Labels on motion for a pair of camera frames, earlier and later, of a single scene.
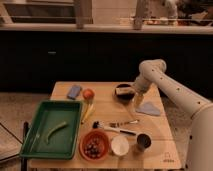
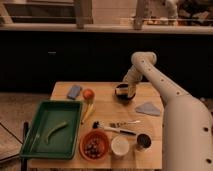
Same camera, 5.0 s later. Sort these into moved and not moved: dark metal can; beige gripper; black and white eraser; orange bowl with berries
Moved: beige gripper
Not moved: dark metal can; black and white eraser; orange bowl with berries
